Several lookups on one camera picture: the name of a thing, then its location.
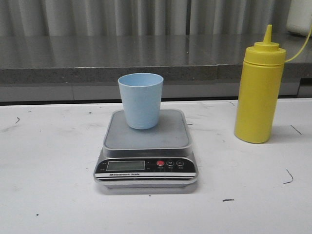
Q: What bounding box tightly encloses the light blue plastic cup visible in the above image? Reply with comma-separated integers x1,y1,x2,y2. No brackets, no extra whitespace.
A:
118,73,164,130

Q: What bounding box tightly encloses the yellow squeeze bottle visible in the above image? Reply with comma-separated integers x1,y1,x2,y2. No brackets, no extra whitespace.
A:
234,24,312,144

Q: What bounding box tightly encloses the silver electronic kitchen scale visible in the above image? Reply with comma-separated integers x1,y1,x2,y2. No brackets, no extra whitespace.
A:
93,109,198,195

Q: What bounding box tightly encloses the grey stone counter ledge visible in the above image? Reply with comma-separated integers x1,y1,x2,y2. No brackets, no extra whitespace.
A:
0,34,312,102

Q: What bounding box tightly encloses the white container in background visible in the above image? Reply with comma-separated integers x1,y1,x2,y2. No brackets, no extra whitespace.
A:
286,0,312,36

